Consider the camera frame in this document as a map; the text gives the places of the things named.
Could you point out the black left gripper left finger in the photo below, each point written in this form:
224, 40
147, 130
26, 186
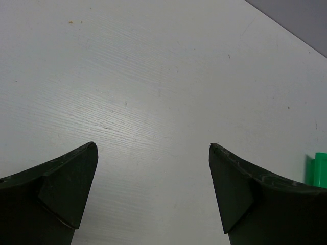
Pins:
45, 204

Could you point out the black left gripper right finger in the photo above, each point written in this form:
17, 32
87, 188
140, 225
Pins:
257, 206

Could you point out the green plastic bin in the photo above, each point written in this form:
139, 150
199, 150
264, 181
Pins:
316, 170

